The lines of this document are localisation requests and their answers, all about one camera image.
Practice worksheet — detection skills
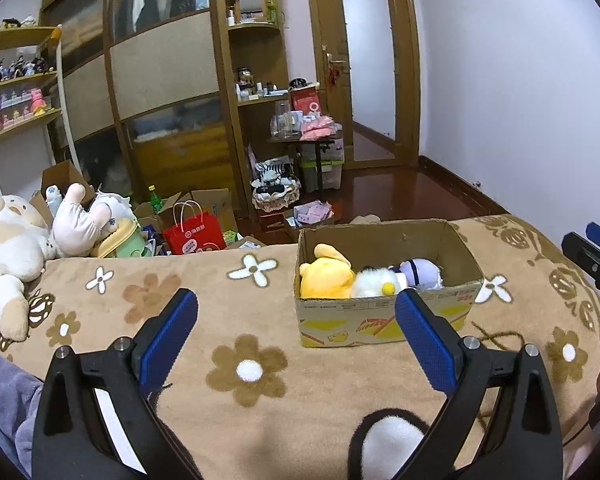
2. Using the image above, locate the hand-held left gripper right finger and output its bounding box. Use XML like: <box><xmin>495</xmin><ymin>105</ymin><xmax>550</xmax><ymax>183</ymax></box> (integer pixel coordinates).
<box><xmin>394</xmin><ymin>287</ymin><xmax>565</xmax><ymax>480</ymax></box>

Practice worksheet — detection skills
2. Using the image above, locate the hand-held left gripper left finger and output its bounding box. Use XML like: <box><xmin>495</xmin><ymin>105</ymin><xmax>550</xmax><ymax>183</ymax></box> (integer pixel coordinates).
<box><xmin>31</xmin><ymin>287</ymin><xmax>203</xmax><ymax>480</ymax></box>

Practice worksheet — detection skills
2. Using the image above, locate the purple plush toy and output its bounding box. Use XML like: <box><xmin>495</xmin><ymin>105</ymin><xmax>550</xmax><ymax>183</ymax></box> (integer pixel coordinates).
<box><xmin>387</xmin><ymin>258</ymin><xmax>446</xmax><ymax>291</ymax></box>

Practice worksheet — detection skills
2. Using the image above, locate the white fluffy duck plush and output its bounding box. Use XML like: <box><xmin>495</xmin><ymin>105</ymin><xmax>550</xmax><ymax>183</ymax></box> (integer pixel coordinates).
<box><xmin>351</xmin><ymin>267</ymin><xmax>400</xmax><ymax>299</ymax></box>

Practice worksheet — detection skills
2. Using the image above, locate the brown cardboard box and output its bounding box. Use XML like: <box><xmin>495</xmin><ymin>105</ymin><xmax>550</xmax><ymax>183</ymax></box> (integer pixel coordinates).
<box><xmin>294</xmin><ymin>219</ymin><xmax>485</xmax><ymax>349</ymax></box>

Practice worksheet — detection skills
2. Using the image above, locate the yellow plush toy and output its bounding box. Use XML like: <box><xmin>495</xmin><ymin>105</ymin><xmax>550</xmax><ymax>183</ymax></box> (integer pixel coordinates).
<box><xmin>299</xmin><ymin>243</ymin><xmax>357</xmax><ymax>299</ymax></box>

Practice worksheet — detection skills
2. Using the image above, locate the black and white plush toy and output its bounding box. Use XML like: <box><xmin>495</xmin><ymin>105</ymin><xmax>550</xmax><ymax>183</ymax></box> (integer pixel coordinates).
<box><xmin>349</xmin><ymin>408</ymin><xmax>431</xmax><ymax>480</ymax></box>

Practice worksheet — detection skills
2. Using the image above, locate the blue snack packet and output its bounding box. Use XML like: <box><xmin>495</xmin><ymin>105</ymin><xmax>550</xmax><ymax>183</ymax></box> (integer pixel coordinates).
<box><xmin>140</xmin><ymin>225</ymin><xmax>168</xmax><ymax>256</ymax></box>

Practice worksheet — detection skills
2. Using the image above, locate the red paper bag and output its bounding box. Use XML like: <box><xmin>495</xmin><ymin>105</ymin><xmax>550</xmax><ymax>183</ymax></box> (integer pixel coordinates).
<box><xmin>162</xmin><ymin>201</ymin><xmax>227</xmax><ymax>256</ymax></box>

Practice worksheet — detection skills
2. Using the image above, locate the green yellow toy house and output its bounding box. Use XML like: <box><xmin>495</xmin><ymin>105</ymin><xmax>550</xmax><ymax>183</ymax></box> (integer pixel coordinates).
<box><xmin>91</xmin><ymin>218</ymin><xmax>148</xmax><ymax>258</ymax></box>

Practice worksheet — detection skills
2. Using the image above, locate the labelled flat cardboard box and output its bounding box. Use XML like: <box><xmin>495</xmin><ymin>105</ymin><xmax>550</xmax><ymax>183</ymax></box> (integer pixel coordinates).
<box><xmin>225</xmin><ymin>236</ymin><xmax>268</xmax><ymax>251</ymax></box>

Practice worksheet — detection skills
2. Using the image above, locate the tan floral blanket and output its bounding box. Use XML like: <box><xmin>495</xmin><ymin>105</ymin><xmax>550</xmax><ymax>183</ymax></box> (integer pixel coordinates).
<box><xmin>0</xmin><ymin>212</ymin><xmax>600</xmax><ymax>480</ymax></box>

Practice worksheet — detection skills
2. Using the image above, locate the large open cardboard box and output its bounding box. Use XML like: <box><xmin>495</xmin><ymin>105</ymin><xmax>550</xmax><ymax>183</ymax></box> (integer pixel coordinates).
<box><xmin>132</xmin><ymin>189</ymin><xmax>238</xmax><ymax>246</ymax></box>

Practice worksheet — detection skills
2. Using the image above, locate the pink white plush doll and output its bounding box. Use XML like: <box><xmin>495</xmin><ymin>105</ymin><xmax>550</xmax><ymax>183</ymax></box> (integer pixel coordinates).
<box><xmin>52</xmin><ymin>183</ymin><xmax>136</xmax><ymax>257</ymax></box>

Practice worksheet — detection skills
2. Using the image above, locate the small cardboard box of packets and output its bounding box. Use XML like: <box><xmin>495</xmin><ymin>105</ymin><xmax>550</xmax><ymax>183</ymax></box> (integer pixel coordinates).
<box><xmin>282</xmin><ymin>201</ymin><xmax>336</xmax><ymax>241</ymax></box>

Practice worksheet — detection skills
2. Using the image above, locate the wicker basket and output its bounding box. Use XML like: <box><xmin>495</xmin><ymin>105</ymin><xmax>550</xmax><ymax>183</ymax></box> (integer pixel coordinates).
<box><xmin>251</xmin><ymin>177</ymin><xmax>302</xmax><ymax>213</ymax></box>

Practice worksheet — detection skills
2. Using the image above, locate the person's lavender fleece clothing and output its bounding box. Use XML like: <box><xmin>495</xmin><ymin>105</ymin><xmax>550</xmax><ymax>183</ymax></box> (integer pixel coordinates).
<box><xmin>0</xmin><ymin>340</ymin><xmax>46</xmax><ymax>480</ymax></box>

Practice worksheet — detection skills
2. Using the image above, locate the large white tan plush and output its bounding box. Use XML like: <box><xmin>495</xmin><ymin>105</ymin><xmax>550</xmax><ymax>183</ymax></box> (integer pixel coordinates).
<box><xmin>0</xmin><ymin>194</ymin><xmax>56</xmax><ymax>342</ymax></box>

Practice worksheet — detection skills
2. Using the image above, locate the plain open cardboard box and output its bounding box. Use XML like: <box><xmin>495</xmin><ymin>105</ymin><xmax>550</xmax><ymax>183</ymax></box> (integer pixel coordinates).
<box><xmin>40</xmin><ymin>160</ymin><xmax>98</xmax><ymax>206</ymax></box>

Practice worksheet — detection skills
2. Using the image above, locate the clear storage bin green lid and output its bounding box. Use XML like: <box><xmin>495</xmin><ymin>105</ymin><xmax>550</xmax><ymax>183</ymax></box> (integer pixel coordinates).
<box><xmin>297</xmin><ymin>140</ymin><xmax>343</xmax><ymax>192</ymax></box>

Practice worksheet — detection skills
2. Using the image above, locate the black white striped cloth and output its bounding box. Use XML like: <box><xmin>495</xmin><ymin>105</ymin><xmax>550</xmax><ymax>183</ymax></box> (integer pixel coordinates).
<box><xmin>252</xmin><ymin>158</ymin><xmax>298</xmax><ymax>196</ymax></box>

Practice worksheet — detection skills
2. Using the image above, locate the wooden corner shelf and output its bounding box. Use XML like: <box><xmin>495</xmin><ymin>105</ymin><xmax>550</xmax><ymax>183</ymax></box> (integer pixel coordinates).
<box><xmin>215</xmin><ymin>0</ymin><xmax>306</xmax><ymax>221</ymax></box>

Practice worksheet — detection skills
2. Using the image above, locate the small dark side table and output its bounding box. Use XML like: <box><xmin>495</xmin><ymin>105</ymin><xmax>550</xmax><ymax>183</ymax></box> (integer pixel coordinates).
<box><xmin>267</xmin><ymin>130</ymin><xmax>345</xmax><ymax>191</ymax></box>

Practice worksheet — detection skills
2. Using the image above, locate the pink cloth pile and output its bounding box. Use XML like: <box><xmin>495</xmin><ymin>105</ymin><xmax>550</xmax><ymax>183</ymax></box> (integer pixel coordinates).
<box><xmin>299</xmin><ymin>115</ymin><xmax>342</xmax><ymax>142</ymax></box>

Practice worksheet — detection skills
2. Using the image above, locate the clear plastic jar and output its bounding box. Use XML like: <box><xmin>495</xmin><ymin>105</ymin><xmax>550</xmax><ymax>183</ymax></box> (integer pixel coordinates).
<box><xmin>272</xmin><ymin>101</ymin><xmax>301</xmax><ymax>139</ymax></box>

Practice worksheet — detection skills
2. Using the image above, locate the wooden door with glass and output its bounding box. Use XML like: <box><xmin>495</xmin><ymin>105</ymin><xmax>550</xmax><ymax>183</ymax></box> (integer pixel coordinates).
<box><xmin>302</xmin><ymin>0</ymin><xmax>421</xmax><ymax>168</ymax></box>

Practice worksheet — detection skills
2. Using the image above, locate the cluster of cosmetic bottles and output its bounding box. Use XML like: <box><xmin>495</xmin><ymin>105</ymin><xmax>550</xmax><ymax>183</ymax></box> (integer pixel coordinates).
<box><xmin>235</xmin><ymin>67</ymin><xmax>288</xmax><ymax>101</ymax></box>

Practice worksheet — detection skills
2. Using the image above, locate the red gift box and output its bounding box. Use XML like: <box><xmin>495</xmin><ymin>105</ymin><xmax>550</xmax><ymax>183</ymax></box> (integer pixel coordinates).
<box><xmin>290</xmin><ymin>86</ymin><xmax>323</xmax><ymax>116</ymax></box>

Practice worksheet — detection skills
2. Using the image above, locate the wooden wardrobe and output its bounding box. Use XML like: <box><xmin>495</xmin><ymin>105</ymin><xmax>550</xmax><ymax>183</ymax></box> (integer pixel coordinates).
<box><xmin>40</xmin><ymin>0</ymin><xmax>241</xmax><ymax>206</ymax></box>

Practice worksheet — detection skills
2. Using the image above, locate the yellow shelf with figurines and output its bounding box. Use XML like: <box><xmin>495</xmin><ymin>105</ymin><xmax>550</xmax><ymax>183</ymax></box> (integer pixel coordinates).
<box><xmin>0</xmin><ymin>25</ymin><xmax>81</xmax><ymax>196</ymax></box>

